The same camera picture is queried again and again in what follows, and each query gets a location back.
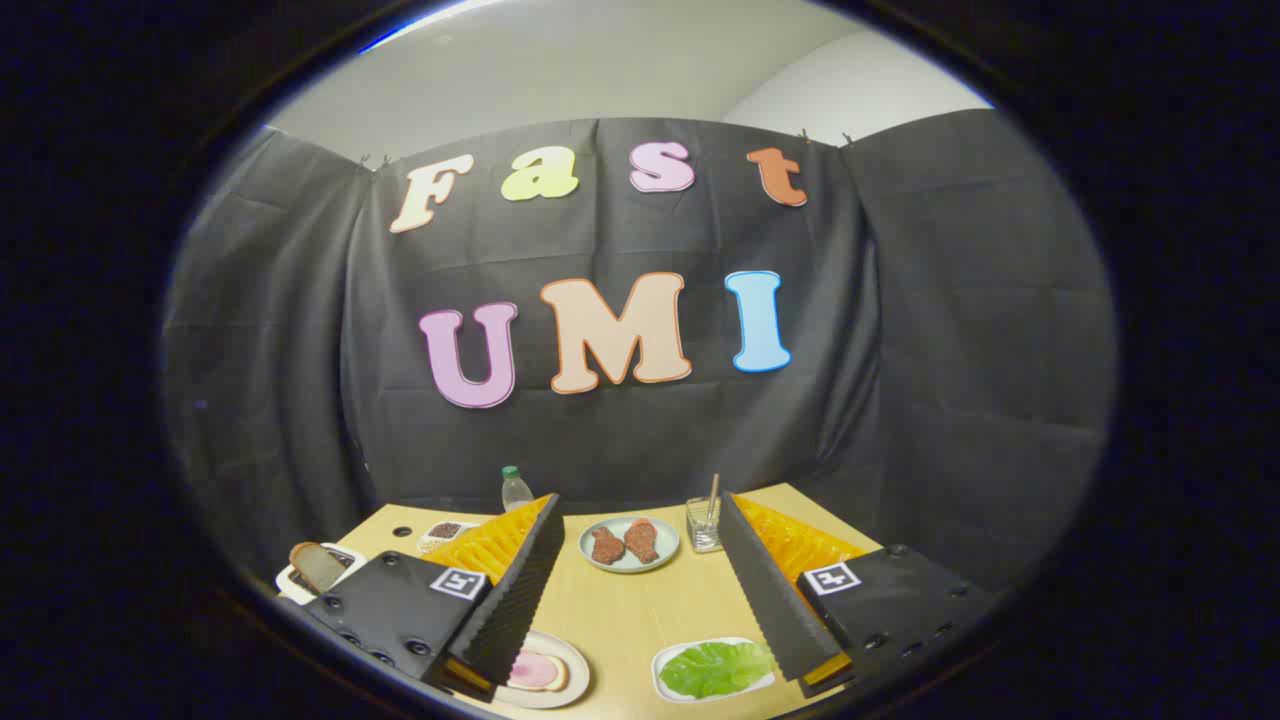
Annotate white divided seasoning dish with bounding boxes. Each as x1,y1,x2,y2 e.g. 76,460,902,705
418,520,479,553

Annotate round cream plate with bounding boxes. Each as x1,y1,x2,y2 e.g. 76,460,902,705
455,630,591,710

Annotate white bread slice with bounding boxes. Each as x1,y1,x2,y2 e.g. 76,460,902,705
290,542,347,593
507,650,569,693

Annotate white oblong dish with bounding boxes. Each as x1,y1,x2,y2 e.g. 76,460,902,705
652,637,779,704

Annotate pale blue plate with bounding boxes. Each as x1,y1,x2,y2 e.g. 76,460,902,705
579,515,681,574

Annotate clear glass cup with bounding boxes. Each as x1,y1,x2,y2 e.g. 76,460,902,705
686,497,723,554

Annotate pink ham slice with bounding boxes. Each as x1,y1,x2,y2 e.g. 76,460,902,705
507,652,557,689

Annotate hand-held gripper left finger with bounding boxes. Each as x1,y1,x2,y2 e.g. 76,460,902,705
300,493,566,701

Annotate green lettuce leaf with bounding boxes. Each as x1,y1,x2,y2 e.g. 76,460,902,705
660,641,776,699

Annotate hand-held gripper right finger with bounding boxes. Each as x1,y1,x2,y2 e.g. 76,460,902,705
718,490,1001,699

